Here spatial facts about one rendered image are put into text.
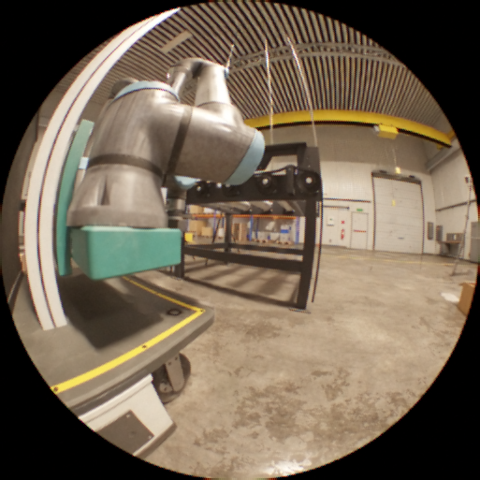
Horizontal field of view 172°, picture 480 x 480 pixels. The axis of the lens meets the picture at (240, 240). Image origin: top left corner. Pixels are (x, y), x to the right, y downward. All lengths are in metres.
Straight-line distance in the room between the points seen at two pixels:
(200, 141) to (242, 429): 0.66
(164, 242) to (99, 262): 0.10
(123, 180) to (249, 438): 0.60
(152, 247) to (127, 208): 0.06
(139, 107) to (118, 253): 0.22
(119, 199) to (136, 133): 0.11
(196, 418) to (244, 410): 0.14
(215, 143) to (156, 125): 0.10
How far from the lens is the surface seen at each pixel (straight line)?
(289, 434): 0.55
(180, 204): 0.69
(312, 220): 1.06
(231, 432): 0.53
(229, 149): 0.30
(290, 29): 8.41
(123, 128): 0.27
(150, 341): 0.30
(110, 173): 0.24
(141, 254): 0.22
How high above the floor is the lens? 0.51
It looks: 3 degrees down
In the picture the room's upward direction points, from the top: 3 degrees clockwise
